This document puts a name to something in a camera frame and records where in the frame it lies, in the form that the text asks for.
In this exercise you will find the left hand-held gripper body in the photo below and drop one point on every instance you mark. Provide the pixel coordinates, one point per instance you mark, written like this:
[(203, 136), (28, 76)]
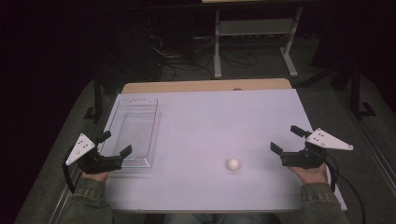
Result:
[(93, 163)]

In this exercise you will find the person's right hand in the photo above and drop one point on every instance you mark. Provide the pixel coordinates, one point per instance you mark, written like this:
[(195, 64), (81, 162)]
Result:
[(311, 175)]

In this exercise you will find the clear plastic container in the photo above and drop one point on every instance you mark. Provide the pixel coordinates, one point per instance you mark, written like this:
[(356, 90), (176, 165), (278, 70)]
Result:
[(137, 124)]

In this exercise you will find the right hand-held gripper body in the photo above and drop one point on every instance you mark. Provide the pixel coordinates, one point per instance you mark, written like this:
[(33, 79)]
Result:
[(303, 158)]

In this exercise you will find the person's left hand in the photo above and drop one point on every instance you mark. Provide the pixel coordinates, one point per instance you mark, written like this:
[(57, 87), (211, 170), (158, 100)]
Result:
[(97, 176)]

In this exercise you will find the grey metal stand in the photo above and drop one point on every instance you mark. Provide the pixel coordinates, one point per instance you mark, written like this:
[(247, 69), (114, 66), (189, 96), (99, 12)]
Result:
[(255, 27)]

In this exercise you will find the wooden table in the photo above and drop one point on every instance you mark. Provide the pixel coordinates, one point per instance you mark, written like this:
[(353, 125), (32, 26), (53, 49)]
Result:
[(186, 85)]

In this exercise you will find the white ball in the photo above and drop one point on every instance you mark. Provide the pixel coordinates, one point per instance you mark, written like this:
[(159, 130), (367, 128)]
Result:
[(233, 164)]

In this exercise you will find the metal floor rail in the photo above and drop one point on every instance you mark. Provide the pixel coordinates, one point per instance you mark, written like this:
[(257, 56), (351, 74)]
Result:
[(63, 196), (373, 149)]

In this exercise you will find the black metal stand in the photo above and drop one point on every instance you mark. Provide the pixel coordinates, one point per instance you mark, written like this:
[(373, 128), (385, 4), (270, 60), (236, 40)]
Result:
[(355, 90), (98, 93)]

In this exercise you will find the white table board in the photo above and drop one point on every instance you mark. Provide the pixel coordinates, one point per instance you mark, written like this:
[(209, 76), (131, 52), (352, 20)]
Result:
[(211, 124)]

